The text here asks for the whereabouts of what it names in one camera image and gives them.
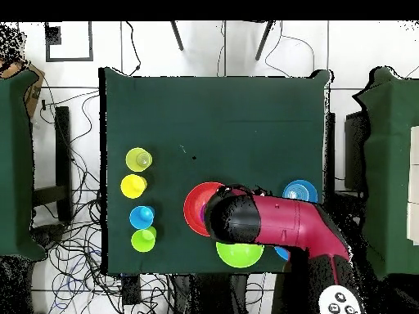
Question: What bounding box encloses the blue cup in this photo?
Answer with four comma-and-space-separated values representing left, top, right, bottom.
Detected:
128, 204, 156, 231

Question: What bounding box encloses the small blue bowl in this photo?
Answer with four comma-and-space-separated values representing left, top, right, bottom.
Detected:
282, 179, 319, 204

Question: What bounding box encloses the black box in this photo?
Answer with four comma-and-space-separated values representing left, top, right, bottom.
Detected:
344, 110, 369, 192

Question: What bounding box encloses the yellow cup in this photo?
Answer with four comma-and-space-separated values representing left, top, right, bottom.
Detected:
119, 173, 148, 200
124, 147, 154, 173

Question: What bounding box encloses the orange bowl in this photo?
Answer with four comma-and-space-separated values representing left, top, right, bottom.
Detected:
182, 182, 227, 237

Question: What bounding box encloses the green cloth covered table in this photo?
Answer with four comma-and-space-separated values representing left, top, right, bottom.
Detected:
353, 66, 419, 279
0, 70, 47, 261

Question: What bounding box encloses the black square floor frame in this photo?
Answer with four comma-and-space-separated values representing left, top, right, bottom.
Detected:
44, 20, 94, 63

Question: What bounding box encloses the tangle of cables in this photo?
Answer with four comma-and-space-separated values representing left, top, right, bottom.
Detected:
30, 87, 174, 314

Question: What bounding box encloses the black cable with plug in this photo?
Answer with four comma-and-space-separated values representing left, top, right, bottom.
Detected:
125, 20, 142, 77

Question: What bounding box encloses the black floor stand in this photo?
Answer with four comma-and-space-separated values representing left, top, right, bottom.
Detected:
31, 105, 74, 223

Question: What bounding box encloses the dark green tablecloth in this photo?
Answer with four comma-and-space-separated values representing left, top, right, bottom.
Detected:
98, 67, 335, 276

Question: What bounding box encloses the green bowl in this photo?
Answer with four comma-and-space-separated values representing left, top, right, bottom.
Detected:
215, 241, 265, 269

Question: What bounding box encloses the large blue bowl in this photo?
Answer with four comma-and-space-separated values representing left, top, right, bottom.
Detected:
273, 245, 291, 262

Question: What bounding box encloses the black tripod leg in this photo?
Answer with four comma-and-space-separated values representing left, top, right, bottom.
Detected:
169, 20, 185, 52
254, 20, 275, 62

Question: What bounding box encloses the green cup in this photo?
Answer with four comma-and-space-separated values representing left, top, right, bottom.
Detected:
130, 226, 158, 253

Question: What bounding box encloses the cardboard box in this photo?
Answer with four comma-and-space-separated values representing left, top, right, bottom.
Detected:
0, 25, 46, 119

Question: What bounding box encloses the black power strip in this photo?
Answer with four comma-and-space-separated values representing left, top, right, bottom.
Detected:
121, 275, 142, 307

